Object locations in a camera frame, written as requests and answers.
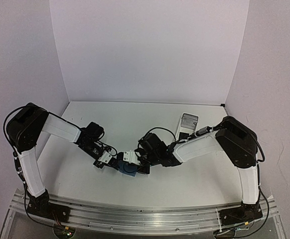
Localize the blue leather card holder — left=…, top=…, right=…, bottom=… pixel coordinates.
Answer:
left=118, top=161, right=138, bottom=177

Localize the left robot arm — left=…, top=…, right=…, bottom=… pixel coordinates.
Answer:
left=3, top=103, right=120, bottom=225

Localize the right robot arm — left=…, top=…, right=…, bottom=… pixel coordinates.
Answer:
left=136, top=113, right=264, bottom=226

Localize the stack of cards in tray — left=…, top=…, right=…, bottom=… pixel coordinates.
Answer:
left=180, top=113, right=199, bottom=130

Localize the white plastic tray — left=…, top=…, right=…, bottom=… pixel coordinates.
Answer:
left=175, top=113, right=199, bottom=140

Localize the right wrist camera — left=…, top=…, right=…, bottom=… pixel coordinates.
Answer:
left=117, top=151, right=141, bottom=165

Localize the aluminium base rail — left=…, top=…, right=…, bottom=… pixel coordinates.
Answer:
left=9, top=191, right=278, bottom=231

